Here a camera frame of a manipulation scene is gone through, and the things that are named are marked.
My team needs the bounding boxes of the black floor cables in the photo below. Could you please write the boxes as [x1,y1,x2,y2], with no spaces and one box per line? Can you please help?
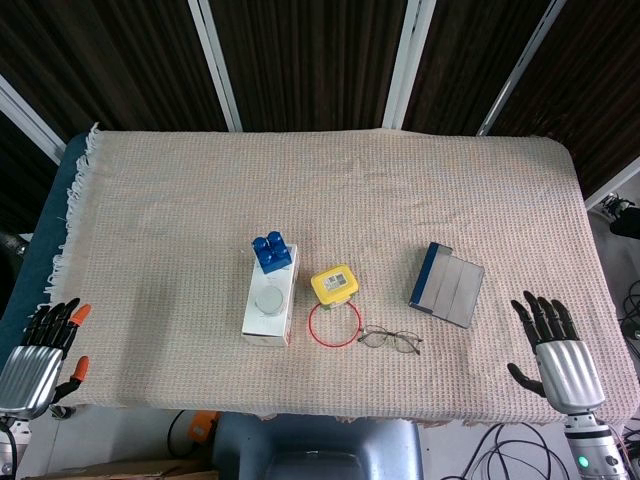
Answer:
[439,422,569,480]

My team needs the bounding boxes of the black cable loop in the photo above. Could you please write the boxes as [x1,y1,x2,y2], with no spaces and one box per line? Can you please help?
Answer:
[166,409,201,459]

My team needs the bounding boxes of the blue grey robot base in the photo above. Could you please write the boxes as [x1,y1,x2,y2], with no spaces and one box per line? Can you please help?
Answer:
[212,412,425,480]

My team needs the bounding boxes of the blue building block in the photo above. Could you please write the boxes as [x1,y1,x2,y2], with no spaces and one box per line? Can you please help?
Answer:
[251,230,294,275]

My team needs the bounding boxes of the white frame post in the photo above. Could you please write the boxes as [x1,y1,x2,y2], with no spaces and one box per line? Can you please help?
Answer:
[476,0,569,137]
[187,0,244,133]
[583,157,640,211]
[0,74,67,165]
[381,0,437,131]

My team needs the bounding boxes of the thin-framed eyeglasses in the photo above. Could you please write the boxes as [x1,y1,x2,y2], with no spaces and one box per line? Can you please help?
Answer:
[357,324,424,356]

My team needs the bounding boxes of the blue and grey case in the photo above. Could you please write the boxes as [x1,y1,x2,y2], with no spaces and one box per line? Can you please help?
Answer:
[408,241,486,330]

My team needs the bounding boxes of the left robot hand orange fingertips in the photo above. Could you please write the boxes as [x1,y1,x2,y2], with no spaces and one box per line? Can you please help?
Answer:
[0,297,93,420]

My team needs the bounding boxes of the black side cables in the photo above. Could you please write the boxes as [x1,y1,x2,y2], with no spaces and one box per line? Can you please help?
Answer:
[618,279,640,361]

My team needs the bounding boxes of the black shoe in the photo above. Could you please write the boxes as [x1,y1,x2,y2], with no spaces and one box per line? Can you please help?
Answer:
[599,193,640,240]

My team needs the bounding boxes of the orange device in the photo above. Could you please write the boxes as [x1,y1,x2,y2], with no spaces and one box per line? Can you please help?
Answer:
[188,410,221,444]

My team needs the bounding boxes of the beige woven fringed cloth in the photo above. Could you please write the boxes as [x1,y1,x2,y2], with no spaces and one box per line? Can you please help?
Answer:
[43,122,629,430]

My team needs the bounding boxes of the red ring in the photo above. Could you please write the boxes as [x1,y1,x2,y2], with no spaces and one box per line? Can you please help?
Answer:
[307,297,363,349]

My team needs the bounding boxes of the small yellow box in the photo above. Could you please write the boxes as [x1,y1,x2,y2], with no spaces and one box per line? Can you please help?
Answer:
[309,263,362,311]

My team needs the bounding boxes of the white cardboard box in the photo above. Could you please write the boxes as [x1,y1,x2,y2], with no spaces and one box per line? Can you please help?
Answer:
[241,242,300,348]

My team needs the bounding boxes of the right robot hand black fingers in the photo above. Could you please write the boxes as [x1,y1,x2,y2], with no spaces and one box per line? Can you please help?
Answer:
[506,290,606,415]

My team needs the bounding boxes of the brown cardboard box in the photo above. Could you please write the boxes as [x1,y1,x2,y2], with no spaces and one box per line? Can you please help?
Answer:
[29,458,221,480]

